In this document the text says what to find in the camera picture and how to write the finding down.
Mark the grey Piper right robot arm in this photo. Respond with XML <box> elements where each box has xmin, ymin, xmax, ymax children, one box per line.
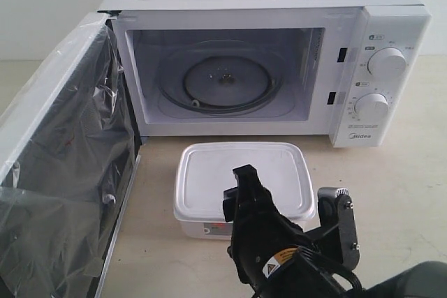
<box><xmin>222</xmin><ymin>165</ymin><xmax>446</xmax><ymax>297</ymax></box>

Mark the white microwave door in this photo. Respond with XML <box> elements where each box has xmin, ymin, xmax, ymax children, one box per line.
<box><xmin>1</xmin><ymin>13</ymin><xmax>141</xmax><ymax>297</ymax></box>

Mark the white Midea microwave oven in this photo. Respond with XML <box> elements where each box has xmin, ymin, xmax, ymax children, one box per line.
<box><xmin>99</xmin><ymin>0</ymin><xmax>430</xmax><ymax>148</ymax></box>

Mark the upper white control knob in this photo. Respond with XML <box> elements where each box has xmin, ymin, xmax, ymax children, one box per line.
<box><xmin>367</xmin><ymin>47</ymin><xmax>407</xmax><ymax>79</ymax></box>

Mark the lower white timer knob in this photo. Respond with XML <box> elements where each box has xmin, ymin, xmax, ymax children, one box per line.
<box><xmin>354</xmin><ymin>93</ymin><xmax>390</xmax><ymax>122</ymax></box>

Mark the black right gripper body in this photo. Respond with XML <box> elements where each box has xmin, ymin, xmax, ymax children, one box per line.
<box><xmin>228</xmin><ymin>211</ymin><xmax>349</xmax><ymax>297</ymax></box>

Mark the white lidded plastic container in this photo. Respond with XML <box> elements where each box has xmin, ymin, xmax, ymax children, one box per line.
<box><xmin>173</xmin><ymin>142</ymin><xmax>316</xmax><ymax>240</ymax></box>

